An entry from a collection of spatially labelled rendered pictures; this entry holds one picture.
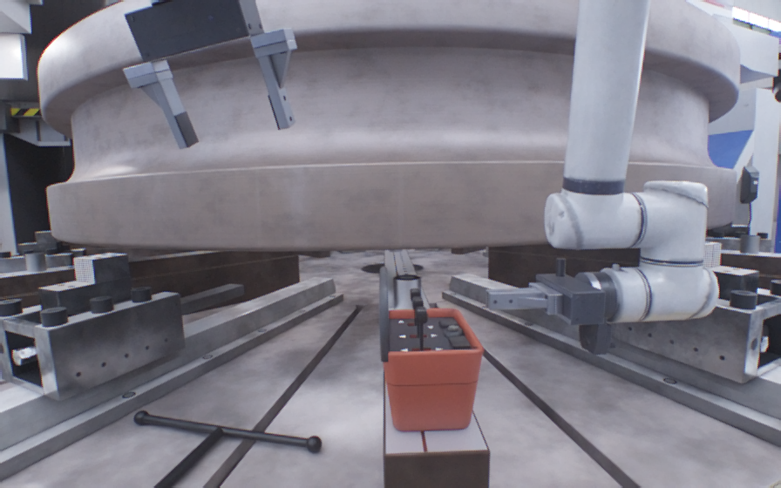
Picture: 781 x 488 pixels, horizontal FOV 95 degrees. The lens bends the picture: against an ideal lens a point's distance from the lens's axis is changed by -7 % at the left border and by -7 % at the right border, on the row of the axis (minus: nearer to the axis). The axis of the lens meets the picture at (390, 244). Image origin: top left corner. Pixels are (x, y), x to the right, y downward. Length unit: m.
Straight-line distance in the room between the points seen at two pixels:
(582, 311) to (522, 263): 2.34
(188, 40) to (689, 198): 0.68
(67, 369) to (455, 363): 1.17
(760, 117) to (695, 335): 5.90
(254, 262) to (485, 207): 1.96
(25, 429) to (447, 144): 1.53
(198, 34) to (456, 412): 0.55
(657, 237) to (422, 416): 0.43
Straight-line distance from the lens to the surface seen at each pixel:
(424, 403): 0.56
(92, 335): 1.46
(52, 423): 1.57
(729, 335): 1.48
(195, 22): 0.49
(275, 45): 0.47
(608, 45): 0.60
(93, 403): 1.62
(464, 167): 1.22
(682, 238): 0.70
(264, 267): 2.88
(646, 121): 1.91
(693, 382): 1.67
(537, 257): 2.87
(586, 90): 0.61
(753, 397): 1.60
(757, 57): 5.38
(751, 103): 7.18
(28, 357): 1.62
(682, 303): 0.71
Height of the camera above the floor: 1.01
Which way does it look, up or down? 7 degrees down
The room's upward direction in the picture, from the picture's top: 1 degrees counter-clockwise
